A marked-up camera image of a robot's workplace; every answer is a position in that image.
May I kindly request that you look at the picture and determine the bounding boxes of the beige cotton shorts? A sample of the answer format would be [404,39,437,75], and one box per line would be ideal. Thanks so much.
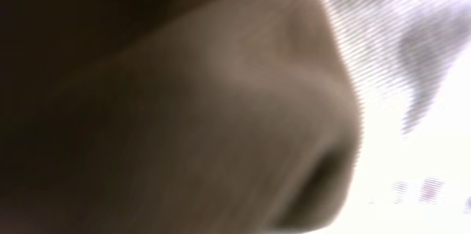
[0,0,471,234]

